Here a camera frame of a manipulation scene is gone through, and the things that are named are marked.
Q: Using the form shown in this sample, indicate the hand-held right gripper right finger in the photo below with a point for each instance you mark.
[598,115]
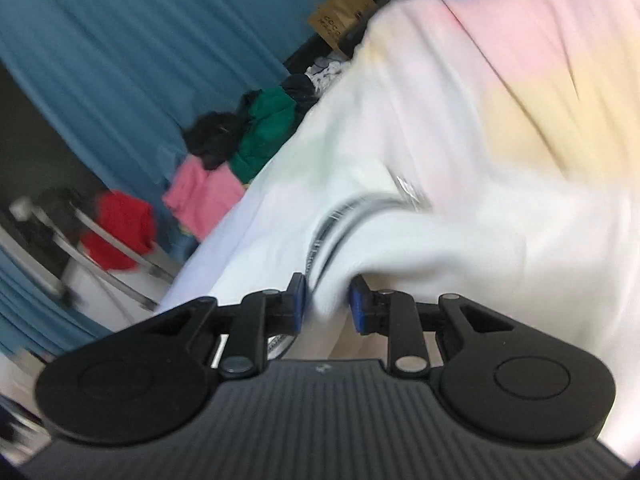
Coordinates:
[357,305]

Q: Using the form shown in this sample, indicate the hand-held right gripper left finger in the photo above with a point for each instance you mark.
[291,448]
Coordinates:
[297,305]

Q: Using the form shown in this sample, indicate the white pants with striped band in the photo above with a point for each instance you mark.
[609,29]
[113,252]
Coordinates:
[450,260]

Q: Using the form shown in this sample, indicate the pink garment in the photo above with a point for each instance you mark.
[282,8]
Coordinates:
[205,195]

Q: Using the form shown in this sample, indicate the green garment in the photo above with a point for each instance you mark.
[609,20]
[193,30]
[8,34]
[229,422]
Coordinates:
[265,135]

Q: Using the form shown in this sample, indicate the garment steamer stand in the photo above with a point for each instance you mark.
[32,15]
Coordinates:
[125,250]

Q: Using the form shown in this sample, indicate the black garment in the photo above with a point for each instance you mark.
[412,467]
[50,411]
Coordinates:
[215,137]

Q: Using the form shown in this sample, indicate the red garment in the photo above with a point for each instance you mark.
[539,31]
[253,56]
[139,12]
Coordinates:
[120,230]

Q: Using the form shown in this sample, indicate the white patterned cloth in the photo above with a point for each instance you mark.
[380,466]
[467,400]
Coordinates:
[327,72]

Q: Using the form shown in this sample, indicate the black sofa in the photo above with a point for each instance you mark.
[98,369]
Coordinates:
[305,60]

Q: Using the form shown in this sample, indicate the narrow blue curtain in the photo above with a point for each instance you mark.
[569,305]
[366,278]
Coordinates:
[30,305]

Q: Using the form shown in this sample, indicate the brown paper bag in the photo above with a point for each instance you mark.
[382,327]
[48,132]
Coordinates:
[340,15]

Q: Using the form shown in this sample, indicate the pastel bed blanket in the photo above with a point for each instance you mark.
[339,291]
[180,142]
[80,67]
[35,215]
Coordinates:
[550,85]

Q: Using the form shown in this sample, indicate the wide blue curtain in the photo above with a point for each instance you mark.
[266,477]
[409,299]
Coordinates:
[150,50]

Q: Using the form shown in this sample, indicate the dark window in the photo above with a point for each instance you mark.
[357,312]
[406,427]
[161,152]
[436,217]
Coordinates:
[30,150]

